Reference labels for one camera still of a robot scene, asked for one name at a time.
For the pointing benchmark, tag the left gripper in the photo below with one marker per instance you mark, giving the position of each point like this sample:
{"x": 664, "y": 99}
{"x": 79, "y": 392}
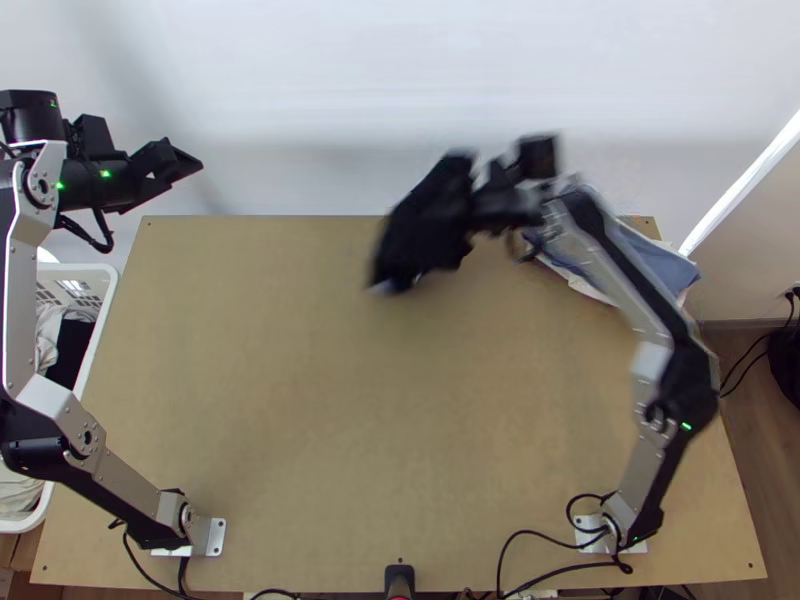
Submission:
{"x": 140, "y": 184}

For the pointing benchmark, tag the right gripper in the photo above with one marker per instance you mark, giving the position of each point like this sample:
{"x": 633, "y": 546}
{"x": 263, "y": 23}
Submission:
{"x": 509, "y": 203}

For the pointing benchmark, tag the dark t-shirt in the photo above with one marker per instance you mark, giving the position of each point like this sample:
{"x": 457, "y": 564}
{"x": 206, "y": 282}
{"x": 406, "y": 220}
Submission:
{"x": 425, "y": 225}

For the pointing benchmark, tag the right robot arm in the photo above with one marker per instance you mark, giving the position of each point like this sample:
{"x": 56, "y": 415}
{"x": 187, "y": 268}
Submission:
{"x": 650, "y": 475}

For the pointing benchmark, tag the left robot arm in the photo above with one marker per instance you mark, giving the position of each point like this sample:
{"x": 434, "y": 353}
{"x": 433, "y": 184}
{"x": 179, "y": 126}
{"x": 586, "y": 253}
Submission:
{"x": 25, "y": 262}

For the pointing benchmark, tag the pile of folded clothes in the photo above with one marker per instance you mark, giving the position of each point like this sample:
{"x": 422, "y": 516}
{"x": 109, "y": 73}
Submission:
{"x": 662, "y": 262}

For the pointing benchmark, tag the white laundry basket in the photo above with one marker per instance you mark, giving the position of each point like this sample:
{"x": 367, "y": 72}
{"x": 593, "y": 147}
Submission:
{"x": 94, "y": 312}

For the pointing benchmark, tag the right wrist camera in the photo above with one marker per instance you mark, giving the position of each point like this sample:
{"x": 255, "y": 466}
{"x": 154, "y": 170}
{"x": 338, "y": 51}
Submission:
{"x": 537, "y": 156}

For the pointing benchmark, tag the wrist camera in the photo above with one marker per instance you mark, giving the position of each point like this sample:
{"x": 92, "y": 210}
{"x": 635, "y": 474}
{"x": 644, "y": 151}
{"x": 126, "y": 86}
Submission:
{"x": 94, "y": 134}
{"x": 537, "y": 156}

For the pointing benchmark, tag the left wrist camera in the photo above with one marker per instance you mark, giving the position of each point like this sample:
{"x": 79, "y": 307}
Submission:
{"x": 94, "y": 134}

